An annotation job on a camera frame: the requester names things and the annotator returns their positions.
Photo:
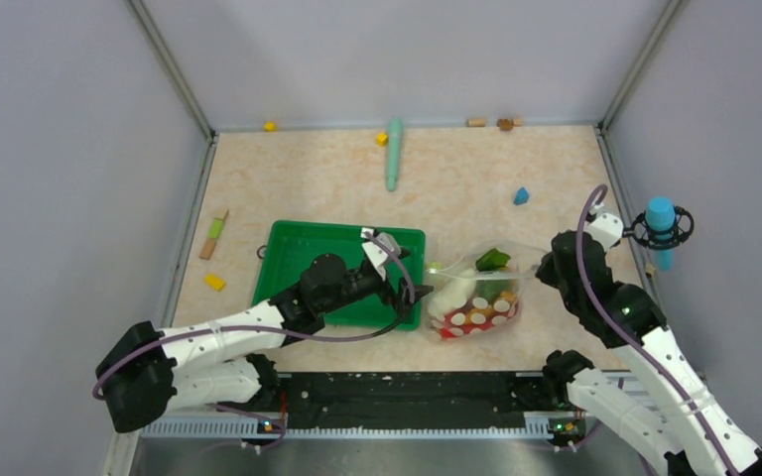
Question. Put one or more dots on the wooden green block stick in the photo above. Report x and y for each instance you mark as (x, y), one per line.
(213, 233)

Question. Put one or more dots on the yellow cube near pen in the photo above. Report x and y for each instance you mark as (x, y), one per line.
(381, 139)

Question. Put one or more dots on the green plastic tray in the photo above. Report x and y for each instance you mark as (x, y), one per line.
(293, 245)

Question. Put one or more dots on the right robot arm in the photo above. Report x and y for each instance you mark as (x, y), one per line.
(688, 433)

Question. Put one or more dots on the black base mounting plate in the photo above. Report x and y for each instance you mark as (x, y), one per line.
(409, 400)

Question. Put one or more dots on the clear dotted zip bag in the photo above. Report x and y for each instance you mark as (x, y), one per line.
(473, 321)

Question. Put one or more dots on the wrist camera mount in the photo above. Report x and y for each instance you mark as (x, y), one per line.
(604, 226)
(381, 249)

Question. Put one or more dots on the mint green marker pen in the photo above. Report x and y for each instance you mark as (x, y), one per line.
(395, 131)

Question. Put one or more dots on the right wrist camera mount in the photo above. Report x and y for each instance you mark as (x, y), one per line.
(604, 226)

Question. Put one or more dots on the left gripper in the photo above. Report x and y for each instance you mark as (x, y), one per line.
(402, 298)

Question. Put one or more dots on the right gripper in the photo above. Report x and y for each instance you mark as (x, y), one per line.
(544, 270)

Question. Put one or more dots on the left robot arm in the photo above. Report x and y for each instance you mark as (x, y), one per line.
(151, 371)

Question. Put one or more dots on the blue microphone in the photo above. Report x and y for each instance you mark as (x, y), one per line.
(661, 216)

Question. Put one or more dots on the blue plastic piece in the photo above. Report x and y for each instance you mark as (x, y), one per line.
(522, 196)

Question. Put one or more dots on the yellow lego brick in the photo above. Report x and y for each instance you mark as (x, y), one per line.
(215, 282)

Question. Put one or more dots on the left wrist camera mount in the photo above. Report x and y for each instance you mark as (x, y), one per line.
(381, 249)

